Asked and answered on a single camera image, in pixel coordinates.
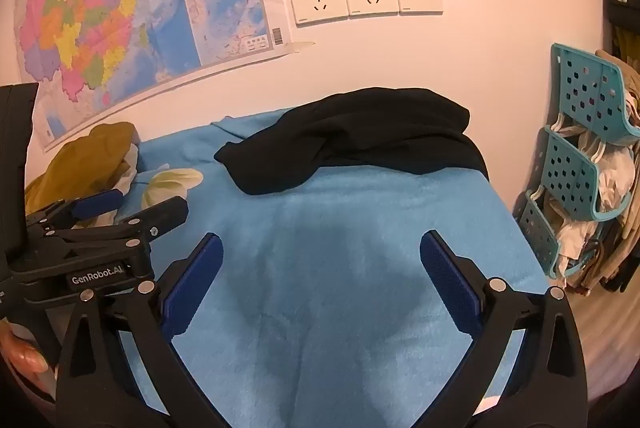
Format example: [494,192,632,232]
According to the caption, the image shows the colourful wall map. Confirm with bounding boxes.
[14,0,317,154]

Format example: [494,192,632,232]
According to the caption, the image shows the black garment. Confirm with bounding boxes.
[214,87,490,196]

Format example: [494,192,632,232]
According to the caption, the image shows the beige clothes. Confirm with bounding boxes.
[575,48,640,296]

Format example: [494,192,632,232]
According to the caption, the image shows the mustard garment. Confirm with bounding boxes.
[25,122,140,215]

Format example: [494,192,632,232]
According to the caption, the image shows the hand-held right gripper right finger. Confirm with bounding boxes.
[419,230,588,428]

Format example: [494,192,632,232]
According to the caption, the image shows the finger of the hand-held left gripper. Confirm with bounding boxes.
[29,189,125,230]
[50,196,190,250]

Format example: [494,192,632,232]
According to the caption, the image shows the white cloth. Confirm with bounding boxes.
[554,128,637,280]

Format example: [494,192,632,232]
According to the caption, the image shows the person's left hand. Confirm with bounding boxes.
[0,324,60,404]

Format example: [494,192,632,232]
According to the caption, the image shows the teal hanging rack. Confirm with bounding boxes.
[517,42,640,280]

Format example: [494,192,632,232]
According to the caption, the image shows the blue floral blanket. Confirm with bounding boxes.
[114,108,551,428]

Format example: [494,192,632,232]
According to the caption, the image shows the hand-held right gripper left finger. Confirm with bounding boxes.
[54,232,231,428]

